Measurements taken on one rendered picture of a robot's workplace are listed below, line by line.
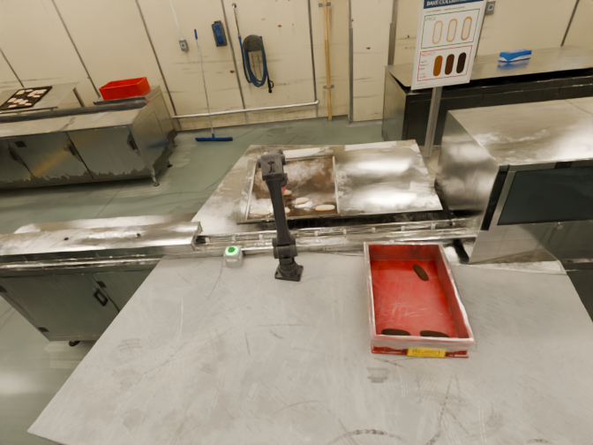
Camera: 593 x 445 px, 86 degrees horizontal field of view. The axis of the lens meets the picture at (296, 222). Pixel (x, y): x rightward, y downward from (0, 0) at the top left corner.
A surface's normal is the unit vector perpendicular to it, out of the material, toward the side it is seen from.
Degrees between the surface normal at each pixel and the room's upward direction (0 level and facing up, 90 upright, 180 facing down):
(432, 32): 90
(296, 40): 90
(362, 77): 90
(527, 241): 90
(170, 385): 0
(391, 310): 0
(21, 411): 0
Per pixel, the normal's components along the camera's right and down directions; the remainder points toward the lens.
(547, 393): -0.11, -0.78
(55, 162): -0.04, 0.62
